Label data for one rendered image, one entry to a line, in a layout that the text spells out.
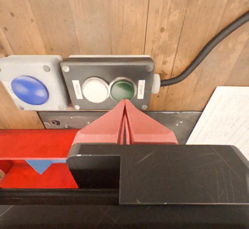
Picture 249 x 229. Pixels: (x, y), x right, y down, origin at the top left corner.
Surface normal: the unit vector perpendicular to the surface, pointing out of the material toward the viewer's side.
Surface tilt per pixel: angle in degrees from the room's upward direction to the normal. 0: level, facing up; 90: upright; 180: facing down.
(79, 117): 0
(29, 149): 90
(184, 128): 0
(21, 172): 90
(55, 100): 0
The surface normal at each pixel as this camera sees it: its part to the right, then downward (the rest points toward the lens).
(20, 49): 0.00, 0.58
